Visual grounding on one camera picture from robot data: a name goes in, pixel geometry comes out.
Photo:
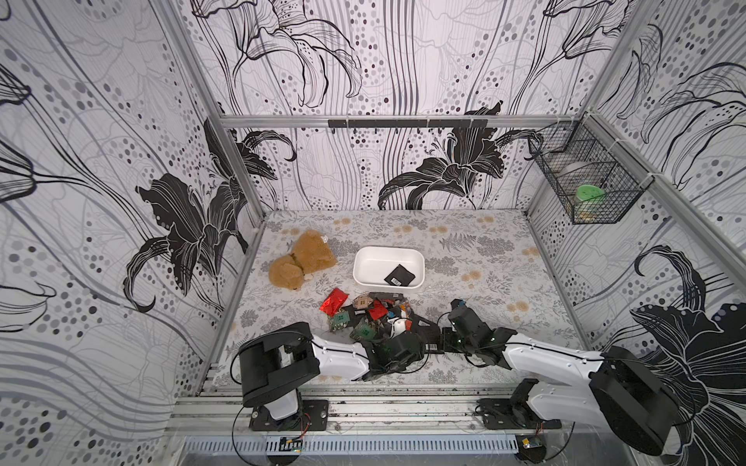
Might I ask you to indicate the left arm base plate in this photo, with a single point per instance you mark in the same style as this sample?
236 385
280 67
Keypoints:
299 415

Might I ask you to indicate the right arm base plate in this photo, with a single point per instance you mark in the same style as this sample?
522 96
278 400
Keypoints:
502 414

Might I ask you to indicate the white storage box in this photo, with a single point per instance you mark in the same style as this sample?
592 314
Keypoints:
373 264

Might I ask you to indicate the green lid in basket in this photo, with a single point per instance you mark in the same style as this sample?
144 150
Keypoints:
588 193

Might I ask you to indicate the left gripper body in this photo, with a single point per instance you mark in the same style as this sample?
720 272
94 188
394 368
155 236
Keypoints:
416 356

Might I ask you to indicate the shiny red foil tea bag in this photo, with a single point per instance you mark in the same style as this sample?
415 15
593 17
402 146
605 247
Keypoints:
334 302

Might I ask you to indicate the black tea bag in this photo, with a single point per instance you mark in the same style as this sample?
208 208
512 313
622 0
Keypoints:
400 277

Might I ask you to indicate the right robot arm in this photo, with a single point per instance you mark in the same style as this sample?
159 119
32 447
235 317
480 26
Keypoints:
611 390

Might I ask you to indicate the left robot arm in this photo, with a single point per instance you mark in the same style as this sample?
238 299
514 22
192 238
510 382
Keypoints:
271 368

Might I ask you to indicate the black wire basket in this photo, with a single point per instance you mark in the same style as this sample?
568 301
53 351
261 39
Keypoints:
570 154

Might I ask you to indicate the green label tea bag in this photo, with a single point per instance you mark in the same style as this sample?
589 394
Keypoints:
341 320
365 331

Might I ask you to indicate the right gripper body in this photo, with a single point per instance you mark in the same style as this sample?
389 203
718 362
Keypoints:
442 340

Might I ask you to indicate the black bar on rail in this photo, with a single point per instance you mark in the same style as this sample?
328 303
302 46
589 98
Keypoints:
401 123

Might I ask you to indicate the brown teddy bear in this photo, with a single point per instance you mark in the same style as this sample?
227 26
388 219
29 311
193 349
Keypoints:
309 254

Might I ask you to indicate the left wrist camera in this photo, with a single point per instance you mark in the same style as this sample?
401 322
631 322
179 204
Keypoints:
398 326

